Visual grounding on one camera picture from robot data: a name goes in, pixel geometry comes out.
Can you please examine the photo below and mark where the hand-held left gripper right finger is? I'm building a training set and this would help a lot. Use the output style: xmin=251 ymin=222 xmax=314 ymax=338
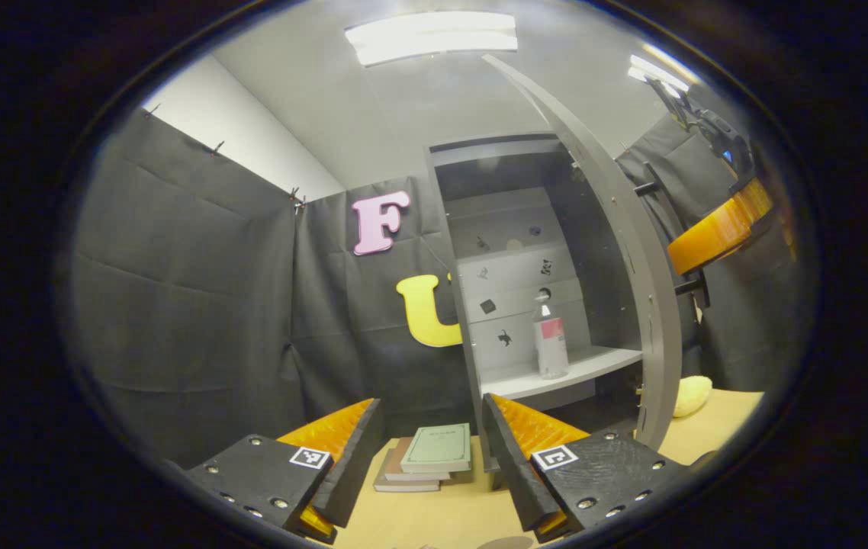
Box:
xmin=480 ymin=393 xmax=690 ymax=544

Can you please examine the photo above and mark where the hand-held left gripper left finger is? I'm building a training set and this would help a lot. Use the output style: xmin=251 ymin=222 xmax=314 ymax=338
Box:
xmin=186 ymin=396 xmax=387 ymax=546

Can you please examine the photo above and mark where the black cabinet door handle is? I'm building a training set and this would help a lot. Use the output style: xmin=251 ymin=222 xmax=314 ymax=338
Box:
xmin=635 ymin=162 xmax=712 ymax=308

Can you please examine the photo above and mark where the clear bottle with red label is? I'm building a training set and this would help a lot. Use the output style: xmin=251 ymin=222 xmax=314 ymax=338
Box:
xmin=531 ymin=288 xmax=571 ymax=380

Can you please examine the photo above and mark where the grey cabinet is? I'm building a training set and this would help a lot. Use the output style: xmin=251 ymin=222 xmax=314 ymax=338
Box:
xmin=426 ymin=133 xmax=645 ymax=490

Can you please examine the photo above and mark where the brown book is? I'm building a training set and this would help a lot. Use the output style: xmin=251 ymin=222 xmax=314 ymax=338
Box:
xmin=384 ymin=436 xmax=452 ymax=481
xmin=373 ymin=451 xmax=442 ymax=493

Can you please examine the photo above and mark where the green notebook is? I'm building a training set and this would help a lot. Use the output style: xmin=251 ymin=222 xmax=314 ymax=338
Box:
xmin=401 ymin=423 xmax=473 ymax=474

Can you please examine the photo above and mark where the narrow ceiling light panel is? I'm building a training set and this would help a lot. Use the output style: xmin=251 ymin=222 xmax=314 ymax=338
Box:
xmin=627 ymin=53 xmax=702 ymax=96

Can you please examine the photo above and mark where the yellow plush bun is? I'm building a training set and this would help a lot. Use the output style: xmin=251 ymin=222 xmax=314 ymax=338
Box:
xmin=672 ymin=375 xmax=713 ymax=418

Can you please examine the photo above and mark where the black backdrop cloth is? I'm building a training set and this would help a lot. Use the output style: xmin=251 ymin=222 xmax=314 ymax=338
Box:
xmin=68 ymin=107 xmax=809 ymax=470

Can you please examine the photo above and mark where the long ceiling light panel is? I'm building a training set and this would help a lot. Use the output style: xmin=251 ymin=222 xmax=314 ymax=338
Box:
xmin=345 ymin=11 xmax=519 ymax=68

